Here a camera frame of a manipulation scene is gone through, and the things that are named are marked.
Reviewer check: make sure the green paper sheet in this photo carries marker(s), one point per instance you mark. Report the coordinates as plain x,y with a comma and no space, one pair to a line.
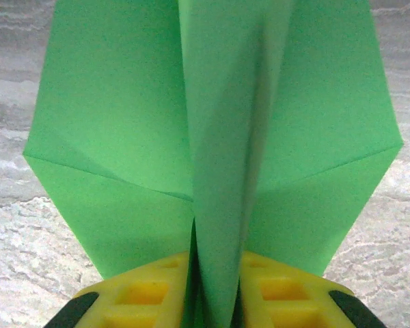
222,136

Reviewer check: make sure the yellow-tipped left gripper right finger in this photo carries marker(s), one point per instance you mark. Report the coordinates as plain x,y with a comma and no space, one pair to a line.
294,300

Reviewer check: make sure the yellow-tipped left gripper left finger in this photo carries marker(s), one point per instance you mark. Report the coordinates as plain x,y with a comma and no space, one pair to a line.
130,300

